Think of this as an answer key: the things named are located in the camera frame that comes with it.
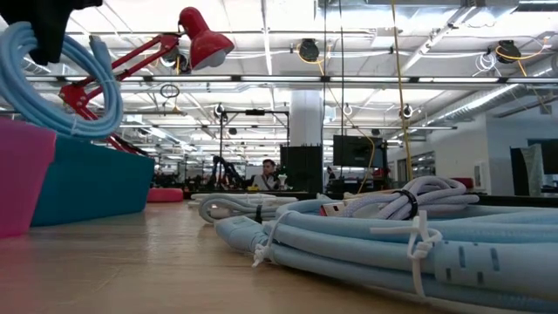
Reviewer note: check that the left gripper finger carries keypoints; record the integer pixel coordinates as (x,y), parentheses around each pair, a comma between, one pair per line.
(41,30)

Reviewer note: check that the red desk lamp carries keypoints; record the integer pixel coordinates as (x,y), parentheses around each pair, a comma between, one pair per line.
(205,43)

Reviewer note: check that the red plastic bin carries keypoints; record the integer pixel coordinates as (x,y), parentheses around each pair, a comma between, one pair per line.
(22,183)

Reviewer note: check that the blue plastic bin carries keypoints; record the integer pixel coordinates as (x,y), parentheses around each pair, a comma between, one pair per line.
(96,183)

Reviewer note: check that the white building column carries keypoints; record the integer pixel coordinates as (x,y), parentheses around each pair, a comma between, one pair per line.
(306,118)

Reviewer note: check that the person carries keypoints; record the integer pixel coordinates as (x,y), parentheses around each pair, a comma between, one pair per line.
(267,179)

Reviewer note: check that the black cabinet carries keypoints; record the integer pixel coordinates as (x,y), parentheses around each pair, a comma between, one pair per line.
(301,170)

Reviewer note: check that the black display screen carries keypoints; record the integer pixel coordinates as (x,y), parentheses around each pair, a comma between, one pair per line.
(357,152)

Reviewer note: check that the distant black frame rig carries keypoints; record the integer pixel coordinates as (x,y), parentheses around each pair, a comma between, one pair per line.
(255,112)

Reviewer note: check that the silver ventilation duct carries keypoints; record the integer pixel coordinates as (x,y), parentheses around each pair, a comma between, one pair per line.
(479,102)

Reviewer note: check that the black aluminium table frame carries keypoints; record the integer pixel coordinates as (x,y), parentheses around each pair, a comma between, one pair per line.
(523,200)

